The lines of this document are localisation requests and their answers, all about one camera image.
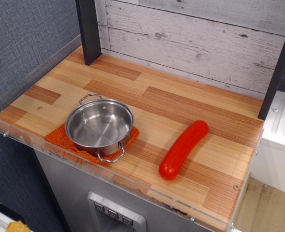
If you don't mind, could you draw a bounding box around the silver steel pot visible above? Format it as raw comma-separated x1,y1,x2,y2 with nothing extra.
65,93,134,163

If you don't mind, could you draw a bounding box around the red toy sausage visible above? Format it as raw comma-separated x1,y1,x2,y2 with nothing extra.
158,120,209,180

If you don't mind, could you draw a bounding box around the orange knitted cloth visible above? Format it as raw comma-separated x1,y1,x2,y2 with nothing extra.
44,123,140,166

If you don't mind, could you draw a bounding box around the grey toy fridge cabinet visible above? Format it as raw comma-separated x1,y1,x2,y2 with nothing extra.
35,150,207,232

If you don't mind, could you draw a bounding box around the silver dispenser button panel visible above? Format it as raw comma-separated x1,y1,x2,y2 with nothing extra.
87,191,147,232

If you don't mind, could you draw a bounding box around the white ridged side cabinet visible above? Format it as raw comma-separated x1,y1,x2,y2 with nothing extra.
250,91,285,192

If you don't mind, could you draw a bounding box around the black left shelf post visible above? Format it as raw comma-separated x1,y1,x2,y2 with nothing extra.
75,0,102,65

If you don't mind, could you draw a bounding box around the black shelf post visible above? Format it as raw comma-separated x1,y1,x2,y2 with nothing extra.
75,0,102,65
257,42,285,120

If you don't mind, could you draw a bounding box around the clear acrylic guard rail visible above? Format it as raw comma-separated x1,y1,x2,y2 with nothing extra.
0,112,264,232

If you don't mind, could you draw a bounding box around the black right shelf post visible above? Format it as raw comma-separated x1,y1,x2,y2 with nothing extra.
257,42,285,120

